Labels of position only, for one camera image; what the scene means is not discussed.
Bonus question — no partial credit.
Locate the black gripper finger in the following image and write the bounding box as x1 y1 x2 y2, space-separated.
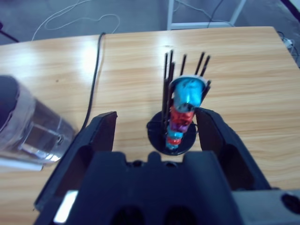
195 107 272 192
34 111 118 211

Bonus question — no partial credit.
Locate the purple foil coffee capsule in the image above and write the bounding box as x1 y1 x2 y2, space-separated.
170 121 189 133

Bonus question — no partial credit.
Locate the red foil coffee capsule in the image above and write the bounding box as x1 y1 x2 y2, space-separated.
166 137 181 146
171 106 196 126

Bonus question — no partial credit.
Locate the clear water tank grey lid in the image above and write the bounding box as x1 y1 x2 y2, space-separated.
0 75 77 167

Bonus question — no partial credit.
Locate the white power strip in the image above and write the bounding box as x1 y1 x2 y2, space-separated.
277 31 296 51

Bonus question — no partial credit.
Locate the black floor stand leg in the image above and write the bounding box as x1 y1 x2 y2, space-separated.
0 21 21 43

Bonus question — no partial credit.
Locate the black wire capsule holder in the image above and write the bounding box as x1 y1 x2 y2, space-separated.
146 49 213 156

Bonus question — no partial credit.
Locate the black power cord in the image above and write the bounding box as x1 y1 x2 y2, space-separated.
81 32 106 132

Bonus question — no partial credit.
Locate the white metal table frame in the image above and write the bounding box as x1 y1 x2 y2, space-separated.
167 0 248 30

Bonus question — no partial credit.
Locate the white floor cable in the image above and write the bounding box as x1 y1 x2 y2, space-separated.
31 0 120 42

